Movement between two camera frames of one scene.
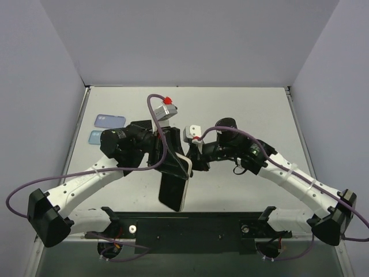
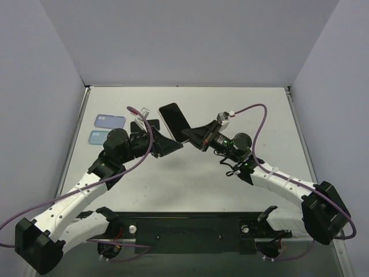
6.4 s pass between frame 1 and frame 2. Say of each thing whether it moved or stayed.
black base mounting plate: stayed
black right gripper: moved
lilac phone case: stayed
